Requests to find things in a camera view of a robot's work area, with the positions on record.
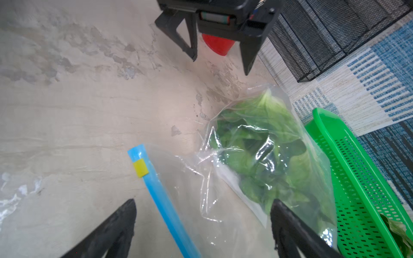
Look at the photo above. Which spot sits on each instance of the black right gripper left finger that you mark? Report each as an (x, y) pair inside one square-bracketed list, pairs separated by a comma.
[(112, 238)]

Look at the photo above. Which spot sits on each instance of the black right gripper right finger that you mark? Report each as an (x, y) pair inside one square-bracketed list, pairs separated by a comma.
[(293, 237)]

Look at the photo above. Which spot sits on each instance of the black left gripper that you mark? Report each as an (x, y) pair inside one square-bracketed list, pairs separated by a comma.
[(222, 14)]

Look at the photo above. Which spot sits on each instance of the clear blue-zip bag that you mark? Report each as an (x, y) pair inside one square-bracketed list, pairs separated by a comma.
[(216, 202)]

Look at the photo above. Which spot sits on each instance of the red metal pencil bucket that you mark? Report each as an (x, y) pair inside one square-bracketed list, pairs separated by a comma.
[(220, 46)]

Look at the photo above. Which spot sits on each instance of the green plastic perforated basket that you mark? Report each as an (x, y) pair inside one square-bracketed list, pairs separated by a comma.
[(365, 203)]

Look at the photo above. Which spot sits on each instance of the black wire mesh shelf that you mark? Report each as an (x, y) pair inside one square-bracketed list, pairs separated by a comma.
[(311, 36)]

